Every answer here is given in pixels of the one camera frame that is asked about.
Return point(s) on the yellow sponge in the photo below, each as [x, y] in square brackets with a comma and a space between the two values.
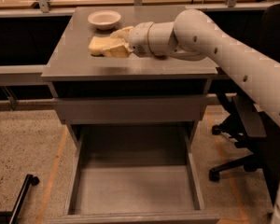
[101, 45]

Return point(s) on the black office chair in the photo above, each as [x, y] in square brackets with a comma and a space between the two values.
[252, 129]

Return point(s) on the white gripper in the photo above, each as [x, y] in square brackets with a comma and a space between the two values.
[139, 38]

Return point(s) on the white bowl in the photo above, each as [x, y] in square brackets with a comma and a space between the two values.
[104, 19]

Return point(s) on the closed grey top drawer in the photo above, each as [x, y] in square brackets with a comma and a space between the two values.
[117, 110]

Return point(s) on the grey drawer cabinet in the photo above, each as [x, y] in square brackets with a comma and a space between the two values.
[73, 73]

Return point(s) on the black stand with wheel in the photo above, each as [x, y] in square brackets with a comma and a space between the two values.
[10, 217]

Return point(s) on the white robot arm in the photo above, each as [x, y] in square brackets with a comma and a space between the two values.
[192, 36]

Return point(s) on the open grey middle drawer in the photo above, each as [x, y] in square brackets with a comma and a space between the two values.
[138, 174]

